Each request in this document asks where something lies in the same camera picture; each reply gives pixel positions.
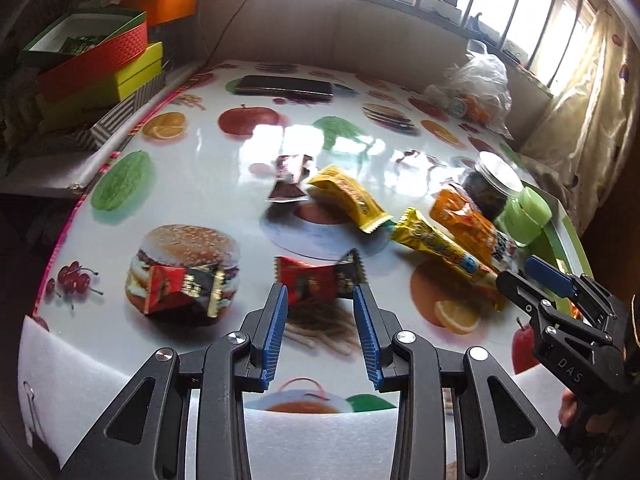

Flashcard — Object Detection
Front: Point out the black phone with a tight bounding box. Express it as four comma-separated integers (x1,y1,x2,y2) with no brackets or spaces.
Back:
234,75,335,101

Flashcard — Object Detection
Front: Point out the dark maroon snack packet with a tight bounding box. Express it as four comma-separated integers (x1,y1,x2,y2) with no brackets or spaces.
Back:
266,154,314,204

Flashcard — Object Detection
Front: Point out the white foam sheet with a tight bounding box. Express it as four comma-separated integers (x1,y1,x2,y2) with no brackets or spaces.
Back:
17,315,551,480

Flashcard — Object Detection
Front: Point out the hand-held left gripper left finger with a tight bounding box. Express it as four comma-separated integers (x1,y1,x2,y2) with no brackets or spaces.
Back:
60,282,291,480

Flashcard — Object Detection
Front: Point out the open red textured box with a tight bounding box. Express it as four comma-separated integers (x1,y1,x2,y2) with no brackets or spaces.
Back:
22,9,150,103

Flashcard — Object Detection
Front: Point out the orange box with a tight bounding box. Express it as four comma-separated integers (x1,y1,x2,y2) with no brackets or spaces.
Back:
120,0,197,26

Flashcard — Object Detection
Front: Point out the beige printed curtain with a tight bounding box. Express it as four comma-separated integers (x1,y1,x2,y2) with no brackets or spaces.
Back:
515,5,636,233

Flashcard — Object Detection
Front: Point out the clear plastic bag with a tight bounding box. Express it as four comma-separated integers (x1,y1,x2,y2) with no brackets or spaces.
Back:
425,40,516,138

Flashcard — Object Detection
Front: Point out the long yellow snack bar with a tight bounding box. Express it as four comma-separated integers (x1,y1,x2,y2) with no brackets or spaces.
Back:
390,208,506,311

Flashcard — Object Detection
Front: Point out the striped box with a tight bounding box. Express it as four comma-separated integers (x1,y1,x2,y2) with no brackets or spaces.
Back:
65,72,168,151

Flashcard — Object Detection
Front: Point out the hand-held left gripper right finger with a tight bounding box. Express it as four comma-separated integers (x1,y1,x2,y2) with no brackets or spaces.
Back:
352,284,571,480

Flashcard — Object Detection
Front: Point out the yellow-green box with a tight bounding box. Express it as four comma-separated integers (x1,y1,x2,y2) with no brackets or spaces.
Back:
35,42,165,133

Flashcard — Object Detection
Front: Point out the red and black snack packet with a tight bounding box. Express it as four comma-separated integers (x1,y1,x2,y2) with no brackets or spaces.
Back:
146,263,226,318
274,249,368,306

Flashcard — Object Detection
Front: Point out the green plastic jar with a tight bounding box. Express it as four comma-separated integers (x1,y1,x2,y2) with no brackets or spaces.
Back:
497,186,553,247

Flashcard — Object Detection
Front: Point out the clear jar with dark contents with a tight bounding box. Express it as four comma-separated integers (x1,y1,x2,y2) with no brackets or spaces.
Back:
460,151,523,221

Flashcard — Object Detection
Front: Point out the orange snack packet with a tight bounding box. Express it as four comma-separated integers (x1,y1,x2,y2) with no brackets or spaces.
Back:
430,185,518,273

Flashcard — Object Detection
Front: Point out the green-edged white box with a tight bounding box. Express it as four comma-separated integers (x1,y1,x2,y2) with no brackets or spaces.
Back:
520,180,596,321

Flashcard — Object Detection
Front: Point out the green packet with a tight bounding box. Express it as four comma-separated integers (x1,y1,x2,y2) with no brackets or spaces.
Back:
57,34,108,56

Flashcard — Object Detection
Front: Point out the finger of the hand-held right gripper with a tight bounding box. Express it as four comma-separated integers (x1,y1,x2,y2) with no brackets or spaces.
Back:
497,270,563,331
524,255,621,321

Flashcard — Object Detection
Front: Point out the yellow snack packet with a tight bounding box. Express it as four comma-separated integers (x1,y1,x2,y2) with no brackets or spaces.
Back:
306,165,394,235

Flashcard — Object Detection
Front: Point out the food print tablecloth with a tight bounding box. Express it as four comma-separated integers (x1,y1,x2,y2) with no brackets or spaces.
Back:
32,59,586,480

